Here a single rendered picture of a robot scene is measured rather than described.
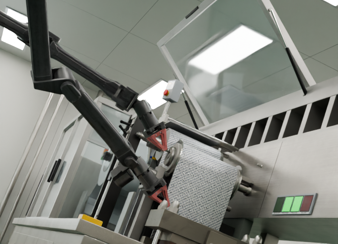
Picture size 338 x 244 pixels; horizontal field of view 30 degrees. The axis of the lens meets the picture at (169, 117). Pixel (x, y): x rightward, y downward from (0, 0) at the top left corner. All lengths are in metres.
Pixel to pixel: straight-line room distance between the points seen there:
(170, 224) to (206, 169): 0.35
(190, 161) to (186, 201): 0.15
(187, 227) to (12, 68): 6.05
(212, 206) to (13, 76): 5.81
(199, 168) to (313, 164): 0.45
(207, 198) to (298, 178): 0.37
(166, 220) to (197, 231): 0.11
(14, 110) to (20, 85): 0.32
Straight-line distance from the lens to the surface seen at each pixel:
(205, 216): 2.32
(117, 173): 2.22
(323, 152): 2.06
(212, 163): 2.34
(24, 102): 7.87
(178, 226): 2.07
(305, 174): 2.11
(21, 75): 7.93
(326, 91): 2.24
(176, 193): 2.28
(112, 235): 1.95
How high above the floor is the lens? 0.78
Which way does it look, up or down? 15 degrees up
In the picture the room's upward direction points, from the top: 21 degrees clockwise
